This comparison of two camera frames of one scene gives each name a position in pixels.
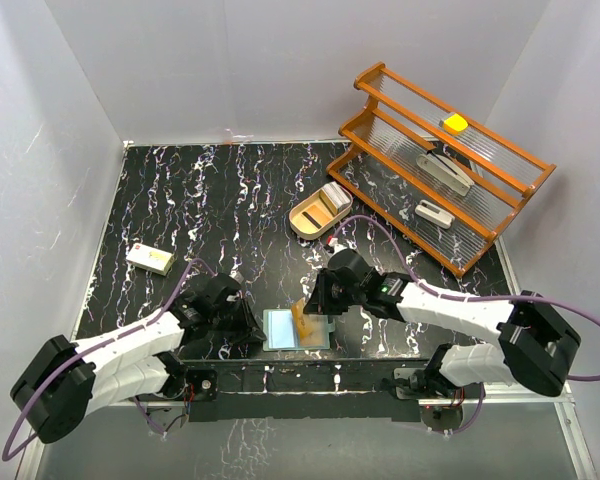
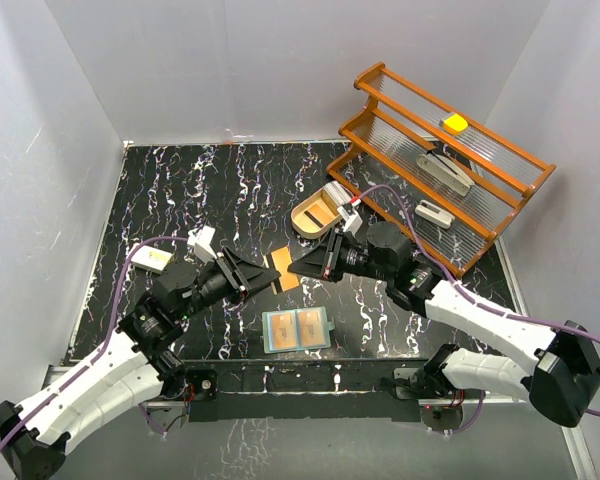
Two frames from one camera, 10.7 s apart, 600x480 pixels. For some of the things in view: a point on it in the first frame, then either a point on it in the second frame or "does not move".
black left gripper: [249, 330] → [235, 270]
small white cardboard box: [149, 257] does not move
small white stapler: [434, 215] does not move
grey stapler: [446, 173] does not move
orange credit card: [298, 311] → [284, 330]
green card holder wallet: [289, 329] does not move
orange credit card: [311, 332] does not move
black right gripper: [319, 302] → [324, 261]
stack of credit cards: [336, 193] does not move
